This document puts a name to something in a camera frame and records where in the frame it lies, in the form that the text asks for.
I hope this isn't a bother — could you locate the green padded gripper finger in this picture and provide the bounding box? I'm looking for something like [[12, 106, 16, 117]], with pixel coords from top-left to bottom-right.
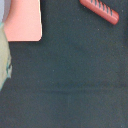
[[0, 23, 12, 90]]

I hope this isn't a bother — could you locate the grilled brown sausage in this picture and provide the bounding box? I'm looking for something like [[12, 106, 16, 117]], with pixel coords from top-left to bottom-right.
[[79, 0, 119, 25]]

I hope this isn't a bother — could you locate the pink wooden board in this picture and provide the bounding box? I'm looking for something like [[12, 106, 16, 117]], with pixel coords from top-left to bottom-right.
[[4, 0, 42, 41]]

